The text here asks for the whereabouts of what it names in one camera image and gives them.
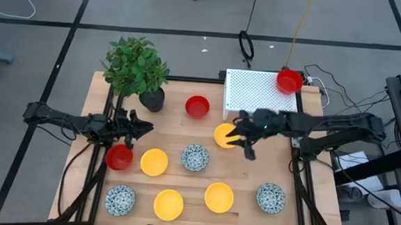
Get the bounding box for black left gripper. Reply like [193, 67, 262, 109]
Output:
[110, 108, 155, 141]

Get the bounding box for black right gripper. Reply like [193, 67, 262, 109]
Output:
[224, 107, 283, 150]

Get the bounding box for yellow mini bowl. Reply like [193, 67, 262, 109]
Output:
[152, 188, 185, 222]
[212, 122, 242, 150]
[203, 180, 236, 215]
[139, 147, 171, 178]

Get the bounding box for red mini bowl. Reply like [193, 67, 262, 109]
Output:
[184, 94, 211, 121]
[275, 68, 305, 96]
[104, 142, 135, 173]

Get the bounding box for blue white patterned mini bowl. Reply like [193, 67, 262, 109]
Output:
[254, 182, 288, 215]
[180, 143, 211, 173]
[104, 183, 136, 218]

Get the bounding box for white perforated metal shelf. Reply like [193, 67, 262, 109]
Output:
[221, 68, 302, 125]

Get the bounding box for green potted plant black pot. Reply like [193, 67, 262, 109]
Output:
[97, 33, 173, 114]

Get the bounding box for white paper sheet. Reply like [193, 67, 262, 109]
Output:
[333, 150, 388, 199]

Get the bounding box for black desk beam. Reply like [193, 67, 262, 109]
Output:
[333, 145, 401, 190]

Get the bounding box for white plastic bag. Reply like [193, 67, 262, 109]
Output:
[366, 187, 401, 211]

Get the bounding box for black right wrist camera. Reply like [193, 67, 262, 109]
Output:
[242, 144, 258, 162]

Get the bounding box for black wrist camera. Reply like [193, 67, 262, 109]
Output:
[124, 134, 136, 150]
[242, 144, 258, 162]

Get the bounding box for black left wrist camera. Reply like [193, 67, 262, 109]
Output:
[124, 134, 136, 150]

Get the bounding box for black aluminium table frame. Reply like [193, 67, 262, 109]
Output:
[49, 60, 355, 225]

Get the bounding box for white power cable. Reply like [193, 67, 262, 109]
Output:
[304, 75, 331, 110]

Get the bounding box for black coiled floor cable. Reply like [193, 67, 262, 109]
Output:
[236, 0, 260, 70]

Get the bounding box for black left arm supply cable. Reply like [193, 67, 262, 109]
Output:
[56, 139, 95, 222]

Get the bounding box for thin black cables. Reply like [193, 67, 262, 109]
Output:
[300, 62, 393, 120]

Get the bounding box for yellow floor cable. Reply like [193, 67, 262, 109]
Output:
[285, 0, 317, 70]

